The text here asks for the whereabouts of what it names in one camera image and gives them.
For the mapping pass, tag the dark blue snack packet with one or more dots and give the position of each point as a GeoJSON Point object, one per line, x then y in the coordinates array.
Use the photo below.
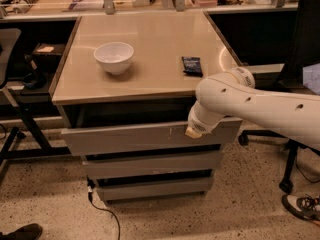
{"type": "Point", "coordinates": [192, 66]}

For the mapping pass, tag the dark brown shoe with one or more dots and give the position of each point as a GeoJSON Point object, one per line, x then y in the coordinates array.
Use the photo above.
{"type": "Point", "coordinates": [28, 232]}

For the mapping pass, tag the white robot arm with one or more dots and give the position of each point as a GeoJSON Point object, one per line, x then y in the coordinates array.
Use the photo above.
{"type": "Point", "coordinates": [233, 93]}

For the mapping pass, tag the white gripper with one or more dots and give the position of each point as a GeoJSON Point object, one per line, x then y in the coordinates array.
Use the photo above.
{"type": "Point", "coordinates": [199, 125]}

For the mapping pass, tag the grey bottom drawer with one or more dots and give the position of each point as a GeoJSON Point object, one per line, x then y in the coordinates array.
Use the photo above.
{"type": "Point", "coordinates": [155, 189]}

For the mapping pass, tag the white ceramic bowl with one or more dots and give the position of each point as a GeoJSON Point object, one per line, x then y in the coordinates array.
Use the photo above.
{"type": "Point", "coordinates": [115, 57]}

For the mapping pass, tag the grey drawer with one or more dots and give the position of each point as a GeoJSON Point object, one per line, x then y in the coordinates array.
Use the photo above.
{"type": "Point", "coordinates": [155, 189]}
{"type": "Point", "coordinates": [140, 137]}
{"type": "Point", "coordinates": [153, 165]}

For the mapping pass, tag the black box with label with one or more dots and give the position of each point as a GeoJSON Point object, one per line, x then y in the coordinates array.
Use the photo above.
{"type": "Point", "coordinates": [47, 56]}

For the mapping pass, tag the grey top drawer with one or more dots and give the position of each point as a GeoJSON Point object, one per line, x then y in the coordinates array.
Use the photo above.
{"type": "Point", "coordinates": [140, 137]}

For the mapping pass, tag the grey middle drawer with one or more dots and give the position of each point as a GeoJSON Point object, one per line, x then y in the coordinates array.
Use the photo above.
{"type": "Point", "coordinates": [153, 165]}

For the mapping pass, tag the grey drawer cabinet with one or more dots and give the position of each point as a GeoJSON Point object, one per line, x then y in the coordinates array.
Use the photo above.
{"type": "Point", "coordinates": [125, 98]}

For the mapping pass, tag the black office chair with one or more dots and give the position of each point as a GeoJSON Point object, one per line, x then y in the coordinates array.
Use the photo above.
{"type": "Point", "coordinates": [305, 51]}

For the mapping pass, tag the grey and black sneaker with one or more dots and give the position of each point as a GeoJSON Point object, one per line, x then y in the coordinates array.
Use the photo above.
{"type": "Point", "coordinates": [306, 208]}

